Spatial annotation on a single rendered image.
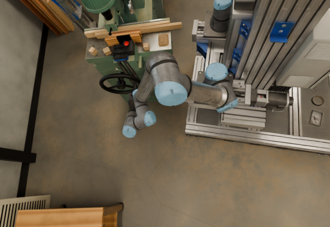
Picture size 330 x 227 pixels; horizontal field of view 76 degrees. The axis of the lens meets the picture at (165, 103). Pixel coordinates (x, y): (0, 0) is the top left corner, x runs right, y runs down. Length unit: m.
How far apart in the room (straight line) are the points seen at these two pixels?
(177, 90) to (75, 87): 2.03
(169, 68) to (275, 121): 1.39
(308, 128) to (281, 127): 0.21
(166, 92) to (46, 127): 2.08
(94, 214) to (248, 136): 1.32
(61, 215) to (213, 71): 1.42
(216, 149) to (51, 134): 1.75
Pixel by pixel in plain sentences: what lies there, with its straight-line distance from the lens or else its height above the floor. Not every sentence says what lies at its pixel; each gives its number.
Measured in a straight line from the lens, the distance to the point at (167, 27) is 1.49.
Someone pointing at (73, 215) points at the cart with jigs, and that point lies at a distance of 1.77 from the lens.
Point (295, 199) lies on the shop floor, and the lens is 2.20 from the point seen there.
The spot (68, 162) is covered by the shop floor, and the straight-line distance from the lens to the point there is 2.44.
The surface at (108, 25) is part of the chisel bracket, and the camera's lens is 1.44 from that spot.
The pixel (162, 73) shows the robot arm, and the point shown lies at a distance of 0.78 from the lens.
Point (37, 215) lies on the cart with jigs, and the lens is 1.93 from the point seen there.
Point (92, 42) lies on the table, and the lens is 1.63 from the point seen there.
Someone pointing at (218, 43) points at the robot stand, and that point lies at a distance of 1.63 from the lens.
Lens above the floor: 2.05
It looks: 68 degrees down
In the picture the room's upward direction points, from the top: 24 degrees counter-clockwise
